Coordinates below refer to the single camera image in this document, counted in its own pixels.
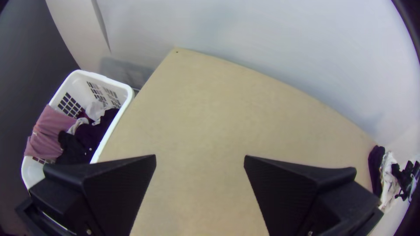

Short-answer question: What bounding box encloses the heap of clothes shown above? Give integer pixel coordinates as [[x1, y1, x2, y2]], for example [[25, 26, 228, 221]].
[[23, 99, 121, 165]]

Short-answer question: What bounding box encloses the black garment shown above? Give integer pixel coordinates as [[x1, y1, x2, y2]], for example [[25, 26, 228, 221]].
[[367, 145, 386, 198]]

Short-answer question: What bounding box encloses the white laundry basket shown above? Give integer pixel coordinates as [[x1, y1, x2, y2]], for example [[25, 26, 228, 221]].
[[21, 69, 136, 191]]

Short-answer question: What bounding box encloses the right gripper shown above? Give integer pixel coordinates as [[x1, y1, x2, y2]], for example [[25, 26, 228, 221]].
[[391, 159, 420, 201]]

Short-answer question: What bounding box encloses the white printed t-shirt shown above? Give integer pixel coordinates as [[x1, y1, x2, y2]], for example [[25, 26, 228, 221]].
[[378, 150, 400, 211]]

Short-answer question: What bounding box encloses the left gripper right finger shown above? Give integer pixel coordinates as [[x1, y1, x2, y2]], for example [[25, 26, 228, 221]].
[[243, 155, 384, 236]]

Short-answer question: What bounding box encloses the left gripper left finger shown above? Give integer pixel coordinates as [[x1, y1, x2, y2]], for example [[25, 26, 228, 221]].
[[29, 154, 158, 236]]

